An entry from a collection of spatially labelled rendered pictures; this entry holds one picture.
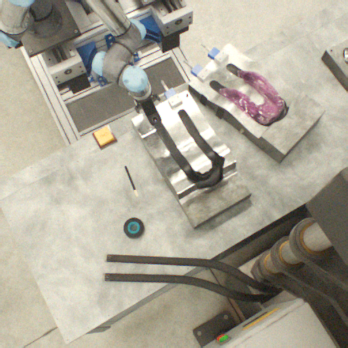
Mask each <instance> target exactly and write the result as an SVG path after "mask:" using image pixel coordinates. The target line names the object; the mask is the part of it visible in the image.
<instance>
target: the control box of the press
mask: <svg viewBox="0 0 348 348"><path fill-rule="evenodd" d="M194 335H195V337H196V339H197V341H198V343H199V345H200V346H201V348H336V346H335V344H334V342H333V341H332V339H331V338H330V337H329V335H328V333H327V332H326V330H325V329H324V327H323V325H322V324H321V323H320V321H319V320H318V318H317V316H316V314H315V313H314V311H312V309H311V308H310V306H309V304H308V303H307V302H304V299H302V298H299V299H296V300H292V301H288V302H278V303H276V304H272V305H270V306H268V307H267V308H265V309H263V311H261V312H259V313H257V314H255V315H254V316H253V317H250V318H249V319H247V320H245V321H244V322H243V323H242V324H240V325H238V326H237V325H236V324H235V322H234V319H233V318H232V316H231V314H230V313H229V312H228V311H224V312H223V313H221V314H219V315H218V316H215V317H214V318H213V319H210V320H209V321H207V323H206V324H203V325H201V326H200V327H198V328H197V329H195V330H194Z"/></svg>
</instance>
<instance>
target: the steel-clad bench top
mask: <svg viewBox="0 0 348 348"><path fill-rule="evenodd" d="M346 38H348V0H339V2H336V3H334V4H332V5H330V6H328V7H326V8H324V10H322V11H320V12H317V13H315V14H314V15H312V16H309V17H308V18H306V19H304V20H303V21H301V22H298V23H296V24H294V25H293V26H292V27H290V28H288V29H286V30H284V31H282V32H280V33H278V34H276V35H275V36H273V37H271V38H269V39H267V40H265V41H263V42H261V43H259V44H258V45H256V46H254V47H252V48H250V49H248V50H246V51H244V52H243V53H242V54H244V55H245V56H246V57H248V58H250V59H252V60H254V61H256V62H259V63H262V64H263V65H266V66H267V67H269V68H270V69H272V70H273V71H274V72H275V73H276V74H277V75H278V76H279V77H280V78H281V79H282V80H283V81H284V82H285V83H286V84H287V85H288V86H289V87H290V88H291V89H292V90H293V91H296V92H297V93H298V94H300V93H301V92H305V93H307V94H308V95H309V96H310V97H311V98H313V100H314V101H317V102H318V103H319V104H320V105H322V106H323V107H325V108H326V109H327V110H326V111H325V112H324V114H323V115H322V117H321V118H320V119H319V122H318V123H317V124H315V125H314V127H313V128H312V129H311V130H310V131H309V132H308V133H307V135H305V136H304V137H303V138H302V139H301V140H300V143H299V144H298V145H296V146H295V147H294V148H293V150H292V151H291V152H290V153H289V154H288V155H287V157H285V158H284V159H283V160H282V161H281V162H280V163H278V162H277V161H276V160H273V159H272V158H271V157H270V156H269V155H268V154H266V153H265V152H264V151H263V150H261V149H260V148H259V147H258V146H257V145H256V144H254V143H252V142H251V141H250V140H249V139H248V138H247V137H246V136H245V135H243V134H242V133H241V134H239V131H238V130H237V129H236V128H235V127H234V126H233V125H231V124H229V123H228V122H227V121H225V119H223V118H222V119H219V118H218V117H216V115H215V114H216V112H214V111H213V110H212V109H211V108H210V107H209V106H207V104H205V106H204V105H203V104H202V103H201V102H200V99H199V98H198V97H197V96H195V95H193V94H192V92H190V91H189V90H188V85H189V83H190V82H191V81H192V80H193V79H192V80H190V81H189V82H188V83H186V84H184V85H181V86H180V87H178V88H176V89H174V90H175V92H176V94H181V92H183V91H185V90H187V91H188V92H189V95H190V96H191V97H192V99H193V101H195V103H196V105H197V106H198V108H199V109H200V111H201V113H202V114H203V117H204V118H205V120H206V121H207V122H208V123H209V125H210V127H211V129H212V130H213V132H214V133H215V134H216V135H217V136H218V137H219V138H220V139H221V140H222V142H223V143H224V144H225V145H226V146H227V147H228V149H229V150H230V151H231V152H232V154H233V156H234V157H235V159H236V160H237V164H236V169H237V171H238V172H239V174H240V176H241V178H243V180H244V182H245V183H246V184H247V186H248V188H249V190H250V191H251V196H250V197H249V198H247V200H245V201H243V202H241V203H239V204H238V205H236V206H234V207H232V208H231V209H228V210H227V211H226V212H224V213H223V214H221V215H218V216H217V217H215V218H213V219H212V220H209V221H208V222H205V224H203V225H202V226H200V227H198V228H196V229H193V227H192V225H191V224H190V221H189V220H188V218H187V217H186V215H185V213H184V210H182V209H181V207H180V206H179V203H178V202H177V200H176V198H175V196H174V195H173V193H172V191H171V190H170V189H169V187H168V185H167V183H166V181H162V182H161V181H160V180H161V179H162V174H161V173H160V171H159V170H158V169H157V167H156V165H155V164H154V161H153V160H152V158H151V156H150V155H149V153H148V152H147V150H146V149H145V147H144V145H143V144H142V142H141V140H140V138H139V136H138V134H137V133H136V131H135V130H134V129H133V124H132V121H131V120H132V119H133V118H136V117H138V116H139V115H141V114H138V113H137V112H136V110H135V111H132V112H130V113H129V114H126V115H125V116H124V117H122V118H120V119H118V120H116V121H115V122H112V123H110V124H108V125H109V127H110V129H111V131H113V133H114V135H115V136H116V139H117V141H118V142H117V143H115V144H113V145H110V146H108V147H107V148H105V149H103V150H101V149H100V148H99V147H98V145H97V143H96V141H95V140H94V137H93V136H92V134H90V135H87V136H85V137H83V138H81V139H80V140H78V141H76V142H75V143H72V144H71V145H69V146H67V147H64V148H63V149H61V150H59V151H57V152H56V153H54V154H52V155H50V156H48V157H47V158H44V159H42V160H40V161H38V162H36V163H35V164H33V165H31V166H29V167H27V168H26V169H23V170H21V171H19V172H17V173H15V174H14V175H11V177H8V178H7V179H4V180H3V181H0V207H1V210H2V212H3V214H4V215H5V217H6V219H7V222H8V224H9V225H10V228H11V229H12V233H13V235H14V237H15V238H16V240H17V242H18V244H19V246H20V249H21V251H22V254H23V256H24V258H25V260H27V262H28V264H29V268H30V270H31V272H32V274H33V276H34V278H35V280H36V282H37V284H38V286H39V289H40V290H41V293H42V294H43V297H44V299H45V301H46V304H47V306H48V308H49V309H50V311H51V313H52V315H53V317H54V321H55V322H56V325H57V326H58V329H59V331H60V333H61V334H62V336H63V338H64V341H65V343H66V345H67V344H69V343H70V342H73V341H74V340H75V339H76V338H78V337H80V336H81V335H84V334H85V333H87V332H89V330H91V329H93V328H96V327H97V326H99V325H101V324H102V323H105V321H107V320H108V319H110V318H112V317H113V316H116V315H117V314H119V313H121V311H123V310H125V309H127V308H129V307H131V306H133V305H134V304H137V303H138V302H139V301H140V300H142V299H144V298H145V297H147V296H149V295H151V294H153V293H154V292H156V290H159V289H160V288H163V287H164V286H166V285H168V283H139V282H115V281H103V279H102V276H103V273H120V274H149V275H185V274H186V273H188V272H190V271H191V270H193V268H196V267H197V266H176V265H162V264H134V263H120V262H105V261H104V255H105V254H120V255H136V256H166V257H182V258H197V259H208V260H210V259H212V258H213V257H214V256H216V255H218V254H220V253H222V252H223V251H225V250H227V249H228V248H231V247H232V246H233V245H235V244H236V243H238V242H239V241H242V240H243V239H246V238H247V237H249V236H251V235H252V234H254V233H255V232H257V231H259V230H260V229H262V228H264V227H266V226H268V225H269V224H271V223H273V222H274V221H275V220H278V219H279V218H281V217H283V216H284V215H287V214H288V213H290V212H291V211H293V210H294V209H295V208H298V207H299V206H301V205H303V204H305V203H306V202H309V201H310V200H311V198H312V197H313V196H314V195H315V194H317V193H318V192H319V191H320V190H321V189H322V188H323V187H324V186H325V185H326V184H327V183H328V182H329V181H330V180H331V179H332V178H334V177H335V175H336V174H338V173H339V172H340V171H341V170H343V169H344V168H346V167H348V93H347V91H346V90H345V89H344V88H343V87H342V86H341V84H340V83H339V81H338V80H337V79H336V77H335V76H334V74H332V72H331V71H330V70H329V68H328V67H327V65H326V64H325V63H324V61H322V60H321V57H322V56H323V55H324V52H325V51H326V50H327V49H328V48H329V47H332V46H333V45H335V44H337V43H339V42H340V41H343V40H345V39H346ZM125 166H127V168H128V171H129V173H130V177H131V179H132V181H133V184H134V186H135V187H136V190H137V193H138V196H136V194H135V192H134V191H133V188H132V185H131V182H130V180H129V178H128V174H127V172H126V169H125ZM129 218H139V219H140V220H141V221H142V222H143V225H144V233H143V236H142V237H140V238H139V239H130V238H128V237H127V236H126V233H125V232H124V224H125V221H127V219H129Z"/></svg>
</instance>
